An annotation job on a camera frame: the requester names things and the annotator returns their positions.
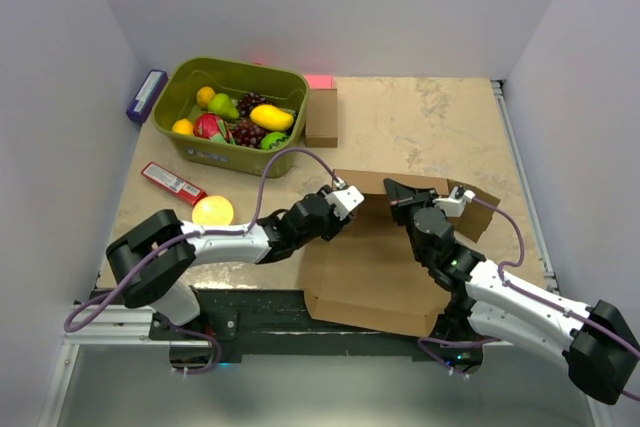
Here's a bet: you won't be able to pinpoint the olive green plastic bin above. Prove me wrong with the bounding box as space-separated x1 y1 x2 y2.
152 57 310 175

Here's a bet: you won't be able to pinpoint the orange fruit back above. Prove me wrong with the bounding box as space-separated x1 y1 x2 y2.
196 86 216 109

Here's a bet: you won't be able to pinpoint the purple rectangular box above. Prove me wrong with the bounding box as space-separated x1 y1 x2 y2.
126 69 168 125

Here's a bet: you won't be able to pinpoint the green pear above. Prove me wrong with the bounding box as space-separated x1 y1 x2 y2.
207 93 240 121

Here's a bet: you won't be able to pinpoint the orange round sponge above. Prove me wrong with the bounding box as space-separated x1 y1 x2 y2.
191 195 235 226

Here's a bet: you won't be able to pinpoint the small folded cardboard box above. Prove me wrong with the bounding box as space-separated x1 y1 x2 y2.
305 89 339 148

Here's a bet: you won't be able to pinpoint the yellow mango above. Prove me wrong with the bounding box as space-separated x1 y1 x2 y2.
249 104 295 131

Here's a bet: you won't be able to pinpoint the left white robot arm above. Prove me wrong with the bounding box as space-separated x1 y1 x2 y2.
106 185 364 339

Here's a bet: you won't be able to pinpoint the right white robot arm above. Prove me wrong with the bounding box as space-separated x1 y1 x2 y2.
383 178 639 405

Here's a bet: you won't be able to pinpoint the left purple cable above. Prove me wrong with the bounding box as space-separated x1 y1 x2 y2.
63 147 346 377

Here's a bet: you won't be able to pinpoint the purple grapes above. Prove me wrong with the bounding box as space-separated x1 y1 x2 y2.
230 119 270 149
236 92 272 117

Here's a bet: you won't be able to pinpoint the green round fruit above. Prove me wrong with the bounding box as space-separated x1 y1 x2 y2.
260 132 289 151

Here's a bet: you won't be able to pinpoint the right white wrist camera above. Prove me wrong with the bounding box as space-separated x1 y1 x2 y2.
433 186 476 218

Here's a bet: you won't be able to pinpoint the purple grapes front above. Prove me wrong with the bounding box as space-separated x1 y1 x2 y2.
230 119 270 149

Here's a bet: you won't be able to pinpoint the purple grapes back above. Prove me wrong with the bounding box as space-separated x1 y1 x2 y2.
236 92 272 117

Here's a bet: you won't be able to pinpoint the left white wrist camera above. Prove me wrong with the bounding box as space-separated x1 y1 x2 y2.
325 177 365 221

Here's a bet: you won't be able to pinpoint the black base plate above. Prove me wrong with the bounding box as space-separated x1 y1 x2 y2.
89 288 504 366

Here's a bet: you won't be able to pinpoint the pink sticky note pad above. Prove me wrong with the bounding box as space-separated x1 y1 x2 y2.
304 74 334 90

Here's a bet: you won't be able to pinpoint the orange fruit front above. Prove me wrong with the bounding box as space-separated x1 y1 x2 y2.
171 118 194 136

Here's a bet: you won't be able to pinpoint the red rectangular packet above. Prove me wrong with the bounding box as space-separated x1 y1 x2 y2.
140 162 207 207

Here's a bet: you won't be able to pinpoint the orange fruit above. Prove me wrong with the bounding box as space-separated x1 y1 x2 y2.
171 118 194 136
196 86 216 109

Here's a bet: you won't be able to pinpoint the large cardboard box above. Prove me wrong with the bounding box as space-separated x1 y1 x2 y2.
299 169 501 338

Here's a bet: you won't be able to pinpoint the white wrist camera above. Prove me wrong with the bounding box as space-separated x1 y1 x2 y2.
325 177 365 221
433 186 476 218

